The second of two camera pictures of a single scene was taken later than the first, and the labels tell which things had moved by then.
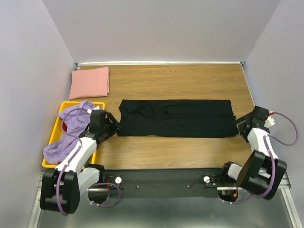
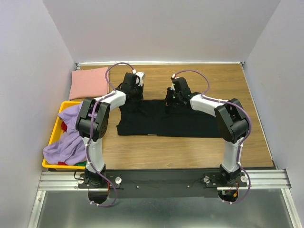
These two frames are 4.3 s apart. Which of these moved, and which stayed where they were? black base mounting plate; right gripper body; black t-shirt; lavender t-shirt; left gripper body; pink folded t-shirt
Moved: right gripper body; left gripper body
Stayed: black t-shirt; pink folded t-shirt; lavender t-shirt; black base mounting plate
